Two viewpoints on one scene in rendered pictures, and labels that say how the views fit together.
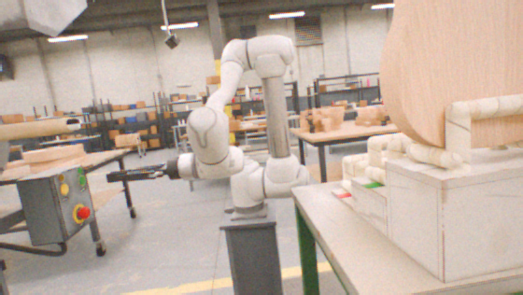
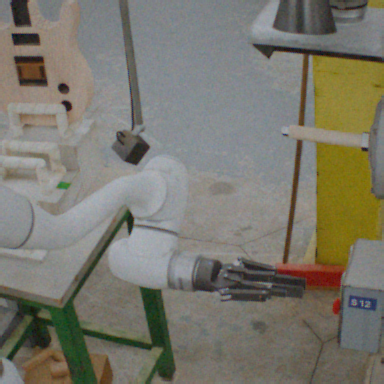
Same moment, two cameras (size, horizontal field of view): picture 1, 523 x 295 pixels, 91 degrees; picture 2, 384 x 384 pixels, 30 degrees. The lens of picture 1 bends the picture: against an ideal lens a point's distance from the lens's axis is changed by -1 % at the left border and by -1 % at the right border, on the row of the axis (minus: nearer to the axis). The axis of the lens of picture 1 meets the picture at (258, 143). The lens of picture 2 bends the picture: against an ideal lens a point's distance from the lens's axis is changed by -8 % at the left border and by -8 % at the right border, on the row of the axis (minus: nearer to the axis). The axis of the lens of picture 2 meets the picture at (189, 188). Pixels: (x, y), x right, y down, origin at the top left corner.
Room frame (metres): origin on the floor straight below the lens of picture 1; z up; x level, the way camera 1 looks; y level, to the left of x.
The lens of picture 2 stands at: (1.96, 0.84, 2.16)
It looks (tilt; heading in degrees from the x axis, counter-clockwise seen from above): 35 degrees down; 207
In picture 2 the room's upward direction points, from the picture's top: 7 degrees counter-clockwise
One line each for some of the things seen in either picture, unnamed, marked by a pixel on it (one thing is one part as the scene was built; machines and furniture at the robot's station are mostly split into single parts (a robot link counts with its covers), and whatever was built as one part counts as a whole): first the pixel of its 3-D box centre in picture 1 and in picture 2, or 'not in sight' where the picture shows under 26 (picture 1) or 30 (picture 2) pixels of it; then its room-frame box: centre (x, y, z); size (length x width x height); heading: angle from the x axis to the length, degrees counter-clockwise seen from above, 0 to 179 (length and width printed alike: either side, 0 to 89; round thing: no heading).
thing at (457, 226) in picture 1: (476, 203); (51, 154); (0.46, -0.39, 1.02); 0.27 x 0.15 x 0.17; 97
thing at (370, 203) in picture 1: (417, 196); (31, 194); (0.61, -0.37, 0.98); 0.27 x 0.16 x 0.09; 97
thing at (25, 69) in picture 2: not in sight; (33, 69); (0.46, -0.39, 1.31); 0.10 x 0.03 x 0.05; 96
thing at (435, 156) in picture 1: (431, 155); (73, 124); (0.44, -0.30, 1.12); 0.11 x 0.03 x 0.03; 7
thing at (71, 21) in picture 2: not in sight; (65, 14); (0.43, -0.26, 1.48); 0.07 x 0.04 x 0.09; 96
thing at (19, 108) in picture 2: not in sight; (35, 108); (0.49, -0.39, 1.20); 0.20 x 0.03 x 0.03; 96
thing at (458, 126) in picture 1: (458, 142); not in sight; (0.40, -0.31, 1.15); 0.03 x 0.03 x 0.09
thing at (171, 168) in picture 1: (167, 169); (220, 276); (0.85, 0.31, 1.07); 0.09 x 0.08 x 0.07; 93
